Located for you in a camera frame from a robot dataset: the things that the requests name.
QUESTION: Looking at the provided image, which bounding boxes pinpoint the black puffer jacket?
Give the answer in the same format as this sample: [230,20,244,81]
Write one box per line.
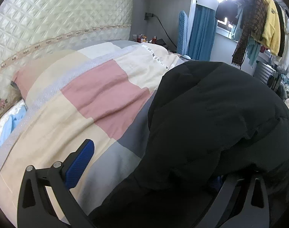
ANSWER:
[89,61,289,227]

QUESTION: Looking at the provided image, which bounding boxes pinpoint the light blue cloth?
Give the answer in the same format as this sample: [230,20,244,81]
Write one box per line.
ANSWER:
[0,105,27,148]

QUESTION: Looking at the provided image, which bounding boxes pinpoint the colourful patchwork bed quilt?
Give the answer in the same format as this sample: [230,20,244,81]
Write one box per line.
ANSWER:
[0,43,183,226]

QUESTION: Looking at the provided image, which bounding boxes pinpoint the grey suitcase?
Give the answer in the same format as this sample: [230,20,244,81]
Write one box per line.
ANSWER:
[254,60,281,92]

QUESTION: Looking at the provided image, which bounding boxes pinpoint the white hoodie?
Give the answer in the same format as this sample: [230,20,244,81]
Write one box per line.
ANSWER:
[272,14,289,75]

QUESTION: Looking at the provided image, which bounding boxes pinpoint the yellow fleece jacket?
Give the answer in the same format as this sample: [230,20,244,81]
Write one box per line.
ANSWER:
[261,0,281,56]

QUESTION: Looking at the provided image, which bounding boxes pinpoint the blue curtain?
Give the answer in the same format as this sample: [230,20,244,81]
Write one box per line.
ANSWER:
[187,5,217,61]

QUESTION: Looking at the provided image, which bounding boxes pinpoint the cream quilted headboard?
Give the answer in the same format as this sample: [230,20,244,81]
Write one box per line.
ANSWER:
[0,0,134,124]

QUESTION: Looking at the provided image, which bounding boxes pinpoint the bottles on nightstand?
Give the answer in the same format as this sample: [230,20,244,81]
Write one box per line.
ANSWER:
[132,34,167,46]

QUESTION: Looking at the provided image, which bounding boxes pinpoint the black hanging jacket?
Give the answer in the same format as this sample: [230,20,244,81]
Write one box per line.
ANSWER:
[215,0,242,25]

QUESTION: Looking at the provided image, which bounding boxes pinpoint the wall charger with cable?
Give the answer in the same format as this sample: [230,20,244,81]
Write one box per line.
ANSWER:
[144,12,177,49]

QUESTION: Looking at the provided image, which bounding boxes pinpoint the grey wall cabinet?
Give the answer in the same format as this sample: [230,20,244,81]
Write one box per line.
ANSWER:
[129,0,197,45]

